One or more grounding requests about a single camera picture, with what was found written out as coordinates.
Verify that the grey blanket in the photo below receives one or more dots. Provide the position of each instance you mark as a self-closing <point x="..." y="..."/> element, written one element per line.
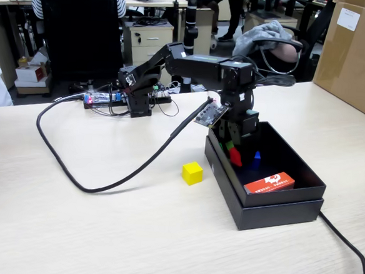
<point x="258" y="35"/>

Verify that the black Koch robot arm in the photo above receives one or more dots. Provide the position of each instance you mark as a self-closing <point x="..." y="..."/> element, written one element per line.
<point x="199" y="69"/>

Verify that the controller board with red LED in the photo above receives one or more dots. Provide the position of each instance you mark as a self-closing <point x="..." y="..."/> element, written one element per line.
<point x="100" y="99"/>

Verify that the orange card box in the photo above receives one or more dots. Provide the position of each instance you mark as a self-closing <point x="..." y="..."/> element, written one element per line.
<point x="270" y="184"/>

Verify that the beige drawer cabinet with lock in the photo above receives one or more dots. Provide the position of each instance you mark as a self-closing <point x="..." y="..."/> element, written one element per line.
<point x="151" y="44"/>

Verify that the person in striped shirt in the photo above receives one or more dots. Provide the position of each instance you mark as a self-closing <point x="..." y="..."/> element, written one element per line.
<point x="37" y="1"/>

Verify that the blue cube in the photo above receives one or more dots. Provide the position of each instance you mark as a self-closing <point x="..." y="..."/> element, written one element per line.
<point x="256" y="161"/>

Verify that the yellow cube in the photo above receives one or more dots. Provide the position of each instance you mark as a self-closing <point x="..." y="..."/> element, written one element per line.
<point x="194" y="172"/>

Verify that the white and red small box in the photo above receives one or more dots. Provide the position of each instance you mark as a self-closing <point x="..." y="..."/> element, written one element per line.
<point x="28" y="73"/>

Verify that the black high-back office chair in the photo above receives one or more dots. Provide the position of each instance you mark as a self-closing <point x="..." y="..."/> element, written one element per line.
<point x="77" y="26"/>

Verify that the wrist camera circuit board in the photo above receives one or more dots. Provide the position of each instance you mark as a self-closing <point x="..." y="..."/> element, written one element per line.
<point x="209" y="115"/>

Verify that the black open box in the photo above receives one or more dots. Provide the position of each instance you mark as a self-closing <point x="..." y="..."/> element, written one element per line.
<point x="274" y="217"/>

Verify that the pink beige cushion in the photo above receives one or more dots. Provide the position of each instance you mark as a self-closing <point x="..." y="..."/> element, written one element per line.
<point x="287" y="51"/>

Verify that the large brown cardboard box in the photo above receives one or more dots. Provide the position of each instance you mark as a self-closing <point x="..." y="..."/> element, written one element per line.
<point x="353" y="67"/>

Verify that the black chair with chrome armrest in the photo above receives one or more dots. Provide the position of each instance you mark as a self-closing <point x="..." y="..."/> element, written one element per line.
<point x="314" y="42"/>

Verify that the black segmented pole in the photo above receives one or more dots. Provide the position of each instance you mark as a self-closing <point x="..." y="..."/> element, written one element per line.
<point x="191" y="18"/>

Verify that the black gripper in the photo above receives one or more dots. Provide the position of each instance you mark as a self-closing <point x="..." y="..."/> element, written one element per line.
<point x="238" y="116"/>

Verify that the person in black trousers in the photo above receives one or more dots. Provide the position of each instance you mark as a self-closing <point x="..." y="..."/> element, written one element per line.
<point x="233" y="18"/>

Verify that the black box inner tray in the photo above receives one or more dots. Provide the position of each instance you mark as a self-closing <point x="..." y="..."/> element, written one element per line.
<point x="275" y="198"/>

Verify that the red cube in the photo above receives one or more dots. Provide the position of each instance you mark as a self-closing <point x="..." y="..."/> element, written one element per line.
<point x="236" y="157"/>

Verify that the white shipping label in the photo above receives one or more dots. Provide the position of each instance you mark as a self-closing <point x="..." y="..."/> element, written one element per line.
<point x="348" y="19"/>

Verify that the plain beige cabinet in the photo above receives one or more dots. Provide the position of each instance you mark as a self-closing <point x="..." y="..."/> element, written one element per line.
<point x="203" y="35"/>

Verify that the flat brown cardboard box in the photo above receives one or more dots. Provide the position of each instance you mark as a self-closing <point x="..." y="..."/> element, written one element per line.
<point x="32" y="89"/>

